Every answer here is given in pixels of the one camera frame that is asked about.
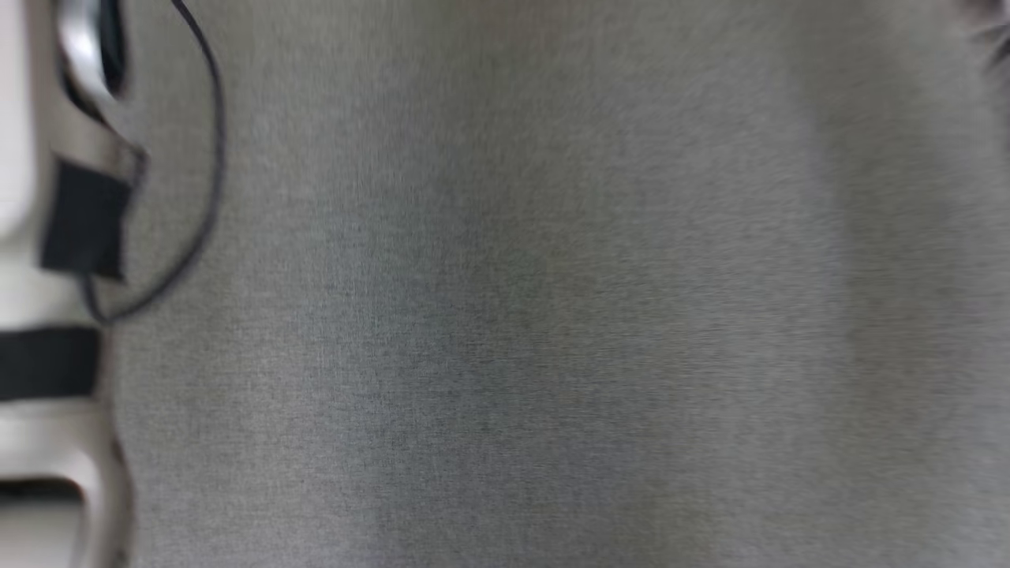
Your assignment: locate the grey fabric sofa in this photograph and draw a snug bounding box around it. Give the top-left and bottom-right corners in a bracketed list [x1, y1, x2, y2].
[95, 0, 1010, 568]

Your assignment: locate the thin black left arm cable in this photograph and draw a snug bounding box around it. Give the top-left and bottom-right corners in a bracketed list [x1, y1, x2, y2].
[83, 0, 227, 324]

